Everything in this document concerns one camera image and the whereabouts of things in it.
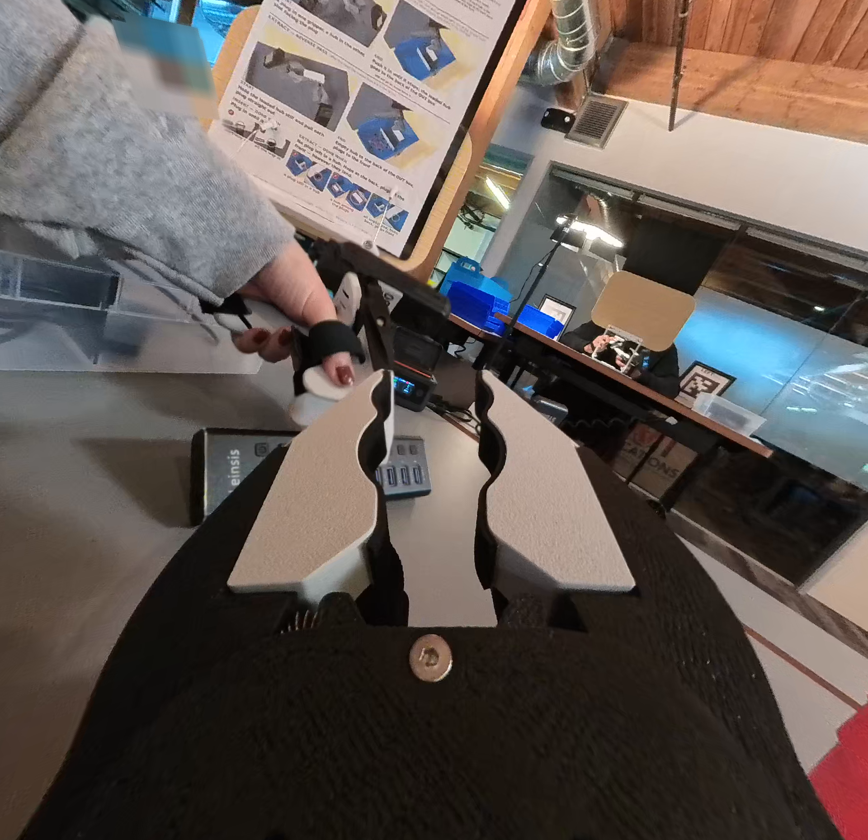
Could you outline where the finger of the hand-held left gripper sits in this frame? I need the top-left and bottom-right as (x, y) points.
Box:
(359, 277), (397, 467)

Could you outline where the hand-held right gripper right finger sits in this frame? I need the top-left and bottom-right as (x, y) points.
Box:
(473, 371), (637, 595)

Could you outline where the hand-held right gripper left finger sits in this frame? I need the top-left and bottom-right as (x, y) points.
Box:
(227, 371), (409, 613)

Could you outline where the clear plastic organizer box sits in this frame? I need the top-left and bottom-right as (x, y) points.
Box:
(0, 246), (269, 374)

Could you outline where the person's left forearm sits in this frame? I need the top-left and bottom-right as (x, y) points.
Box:
(0, 0), (299, 305)

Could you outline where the person's left hand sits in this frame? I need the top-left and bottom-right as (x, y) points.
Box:
(231, 240), (367, 390)

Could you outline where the black portable power station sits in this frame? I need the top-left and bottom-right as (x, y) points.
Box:
(390, 325), (442, 410)

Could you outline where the blue plastic bin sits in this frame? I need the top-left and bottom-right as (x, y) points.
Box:
(441, 257), (513, 326)
(498, 301), (567, 342)

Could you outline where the plywood poster board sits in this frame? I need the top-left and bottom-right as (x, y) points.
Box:
(210, 0), (553, 281)

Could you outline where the cardboard box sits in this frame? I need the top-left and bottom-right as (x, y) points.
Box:
(613, 423), (699, 498)

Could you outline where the long wooden table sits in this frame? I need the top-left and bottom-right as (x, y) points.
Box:
(448, 311), (775, 515)

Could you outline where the black tripod light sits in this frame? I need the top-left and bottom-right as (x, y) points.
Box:
(475, 212), (625, 369)

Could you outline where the instruction poster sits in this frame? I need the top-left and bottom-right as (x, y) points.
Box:
(207, 0), (537, 258)

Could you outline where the framed marker tag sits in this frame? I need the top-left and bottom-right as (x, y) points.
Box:
(678, 360), (736, 407)

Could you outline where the small clear container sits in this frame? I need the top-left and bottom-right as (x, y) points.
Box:
(698, 392), (767, 437)

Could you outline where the dark metal rod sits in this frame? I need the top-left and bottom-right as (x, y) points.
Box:
(668, 0), (693, 132)

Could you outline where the red orange object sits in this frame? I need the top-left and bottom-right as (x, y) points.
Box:
(810, 706), (868, 840)

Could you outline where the black power cable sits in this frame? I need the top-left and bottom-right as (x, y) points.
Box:
(424, 392), (482, 441)

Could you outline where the grey wall vent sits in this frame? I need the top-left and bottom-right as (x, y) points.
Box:
(565, 94), (628, 151)

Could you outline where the silver flexible duct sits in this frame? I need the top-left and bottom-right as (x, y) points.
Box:
(522, 0), (611, 88)

